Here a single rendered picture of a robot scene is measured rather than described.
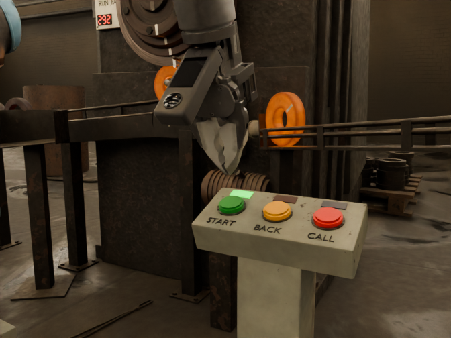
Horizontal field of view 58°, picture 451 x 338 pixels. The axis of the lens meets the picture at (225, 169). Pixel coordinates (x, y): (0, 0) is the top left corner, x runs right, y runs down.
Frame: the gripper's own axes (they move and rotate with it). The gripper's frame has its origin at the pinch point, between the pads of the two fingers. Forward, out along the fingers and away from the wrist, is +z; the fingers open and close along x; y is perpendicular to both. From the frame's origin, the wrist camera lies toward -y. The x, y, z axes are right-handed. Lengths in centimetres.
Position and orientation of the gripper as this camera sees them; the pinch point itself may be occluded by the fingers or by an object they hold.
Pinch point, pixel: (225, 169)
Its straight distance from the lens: 60.6
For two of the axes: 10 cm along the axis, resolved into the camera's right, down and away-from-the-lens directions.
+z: 1.6, 8.7, 4.6
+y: 4.3, -4.8, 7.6
